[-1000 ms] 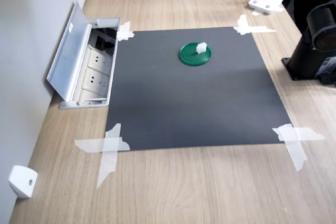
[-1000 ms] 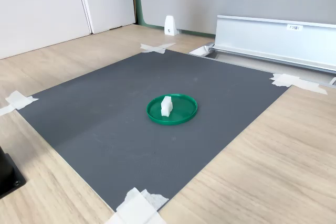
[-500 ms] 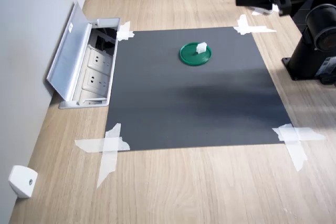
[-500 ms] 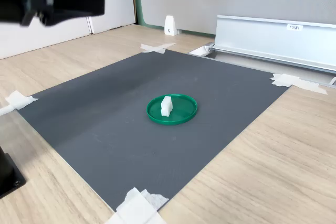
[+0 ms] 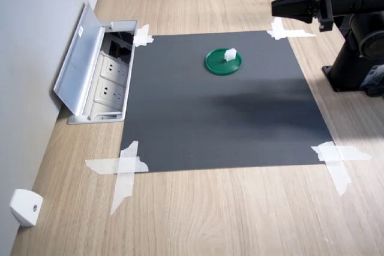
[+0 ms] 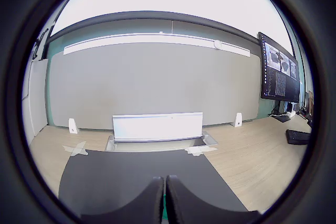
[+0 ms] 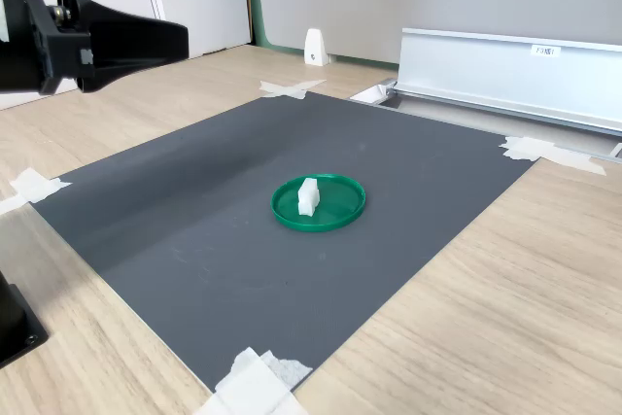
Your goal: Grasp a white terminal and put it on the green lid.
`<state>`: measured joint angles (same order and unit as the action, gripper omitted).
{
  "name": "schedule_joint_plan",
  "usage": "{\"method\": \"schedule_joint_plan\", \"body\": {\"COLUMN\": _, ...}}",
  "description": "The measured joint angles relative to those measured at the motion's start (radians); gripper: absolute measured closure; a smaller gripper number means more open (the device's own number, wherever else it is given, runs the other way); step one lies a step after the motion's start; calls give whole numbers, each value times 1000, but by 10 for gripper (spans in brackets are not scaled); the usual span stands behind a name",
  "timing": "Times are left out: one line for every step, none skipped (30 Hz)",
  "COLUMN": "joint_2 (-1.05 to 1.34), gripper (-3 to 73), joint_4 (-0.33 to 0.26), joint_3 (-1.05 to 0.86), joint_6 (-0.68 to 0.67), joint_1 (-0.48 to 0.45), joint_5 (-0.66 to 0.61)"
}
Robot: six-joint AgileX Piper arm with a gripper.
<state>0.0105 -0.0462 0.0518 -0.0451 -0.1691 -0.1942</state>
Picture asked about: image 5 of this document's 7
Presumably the small white plastic terminal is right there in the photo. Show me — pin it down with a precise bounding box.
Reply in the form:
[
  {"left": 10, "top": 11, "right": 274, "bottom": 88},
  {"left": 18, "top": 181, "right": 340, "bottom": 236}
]
[{"left": 223, "top": 47, "right": 238, "bottom": 63}]

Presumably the round green lid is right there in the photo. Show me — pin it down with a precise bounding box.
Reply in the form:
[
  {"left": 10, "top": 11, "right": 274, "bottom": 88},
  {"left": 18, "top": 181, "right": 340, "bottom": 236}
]
[{"left": 205, "top": 47, "right": 243, "bottom": 76}]

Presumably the white masking tape strip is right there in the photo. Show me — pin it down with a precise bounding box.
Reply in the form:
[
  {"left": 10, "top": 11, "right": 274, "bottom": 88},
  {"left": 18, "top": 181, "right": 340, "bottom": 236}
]
[
  {"left": 136, "top": 23, "right": 150, "bottom": 38},
  {"left": 133, "top": 34, "right": 155, "bottom": 48},
  {"left": 317, "top": 141, "right": 352, "bottom": 198},
  {"left": 110, "top": 140, "right": 140, "bottom": 216},
  {"left": 266, "top": 29, "right": 317, "bottom": 39},
  {"left": 271, "top": 16, "right": 289, "bottom": 40},
  {"left": 310, "top": 144, "right": 373, "bottom": 162},
  {"left": 85, "top": 156, "right": 149, "bottom": 176}
]

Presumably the dark grey mat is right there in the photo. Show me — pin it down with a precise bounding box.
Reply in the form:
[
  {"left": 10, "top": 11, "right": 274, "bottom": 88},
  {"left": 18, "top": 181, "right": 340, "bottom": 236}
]
[{"left": 119, "top": 30, "right": 334, "bottom": 174}]

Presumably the silver table socket box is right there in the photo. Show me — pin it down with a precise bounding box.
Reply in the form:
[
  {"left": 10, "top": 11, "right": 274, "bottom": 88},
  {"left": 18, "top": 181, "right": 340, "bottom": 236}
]
[{"left": 67, "top": 20, "right": 139, "bottom": 125}]

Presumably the white power socket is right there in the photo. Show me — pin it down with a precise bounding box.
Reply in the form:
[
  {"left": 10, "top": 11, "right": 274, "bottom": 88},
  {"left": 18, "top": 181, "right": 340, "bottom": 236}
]
[
  {"left": 100, "top": 55, "right": 128, "bottom": 79},
  {"left": 94, "top": 77, "right": 125, "bottom": 103}
]

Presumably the silver socket box flap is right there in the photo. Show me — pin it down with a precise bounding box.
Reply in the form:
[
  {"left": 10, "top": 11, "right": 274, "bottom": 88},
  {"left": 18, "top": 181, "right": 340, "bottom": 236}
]
[{"left": 53, "top": 1, "right": 106, "bottom": 116}]

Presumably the small white bracket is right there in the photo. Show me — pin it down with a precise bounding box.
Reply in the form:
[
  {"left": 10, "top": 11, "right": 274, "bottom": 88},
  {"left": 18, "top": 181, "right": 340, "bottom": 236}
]
[{"left": 8, "top": 188, "right": 44, "bottom": 227}]

